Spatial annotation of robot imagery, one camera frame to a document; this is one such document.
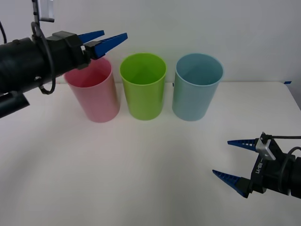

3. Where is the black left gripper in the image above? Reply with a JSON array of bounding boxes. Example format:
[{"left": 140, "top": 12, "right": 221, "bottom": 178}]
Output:
[{"left": 49, "top": 30, "right": 128, "bottom": 76}]

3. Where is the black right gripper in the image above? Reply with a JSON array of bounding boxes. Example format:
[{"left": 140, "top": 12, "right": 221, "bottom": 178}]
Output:
[{"left": 212, "top": 138, "right": 294, "bottom": 199}]

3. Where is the pink plastic waste bin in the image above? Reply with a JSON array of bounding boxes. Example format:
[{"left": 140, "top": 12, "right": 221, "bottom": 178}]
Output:
[{"left": 63, "top": 56, "right": 121, "bottom": 123}]

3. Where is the green plastic waste bin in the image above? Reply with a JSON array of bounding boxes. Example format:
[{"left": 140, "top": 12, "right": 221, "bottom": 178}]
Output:
[{"left": 119, "top": 52, "right": 167, "bottom": 121}]

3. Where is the pale blue plastic waste bin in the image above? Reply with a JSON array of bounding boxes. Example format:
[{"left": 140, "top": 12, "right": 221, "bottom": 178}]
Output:
[{"left": 171, "top": 53, "right": 224, "bottom": 122}]

